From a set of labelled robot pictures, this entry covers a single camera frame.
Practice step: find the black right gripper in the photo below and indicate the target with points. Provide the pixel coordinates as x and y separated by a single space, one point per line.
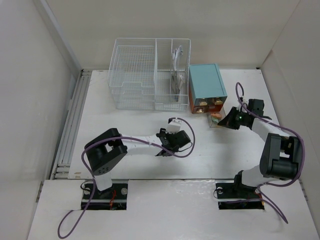
225 122

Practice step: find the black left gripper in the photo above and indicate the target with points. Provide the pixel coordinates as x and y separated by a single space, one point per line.
163 131

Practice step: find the orange highlighter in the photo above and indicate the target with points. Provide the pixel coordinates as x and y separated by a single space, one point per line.
216 115

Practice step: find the grey spiral setup guide booklet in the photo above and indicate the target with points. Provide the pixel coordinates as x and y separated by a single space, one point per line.
177 75

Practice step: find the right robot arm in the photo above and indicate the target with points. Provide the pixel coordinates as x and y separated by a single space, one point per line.
283 155

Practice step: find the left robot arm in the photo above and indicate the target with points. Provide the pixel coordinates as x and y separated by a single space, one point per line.
108 149

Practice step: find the teal orange drawer box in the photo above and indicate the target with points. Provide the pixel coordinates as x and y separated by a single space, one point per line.
207 92

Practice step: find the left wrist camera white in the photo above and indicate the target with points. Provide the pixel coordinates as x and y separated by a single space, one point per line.
173 126

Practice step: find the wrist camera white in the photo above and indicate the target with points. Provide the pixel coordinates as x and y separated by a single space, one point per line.
243 102
173 126

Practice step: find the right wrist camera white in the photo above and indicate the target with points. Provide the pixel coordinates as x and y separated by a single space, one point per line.
243 102

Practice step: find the white wire desk organizer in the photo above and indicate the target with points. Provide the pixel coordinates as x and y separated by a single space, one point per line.
139 76

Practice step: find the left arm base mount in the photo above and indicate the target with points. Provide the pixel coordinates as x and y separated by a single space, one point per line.
112 199

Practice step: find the aluminium rail frame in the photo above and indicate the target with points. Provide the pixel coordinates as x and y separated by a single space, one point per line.
66 144

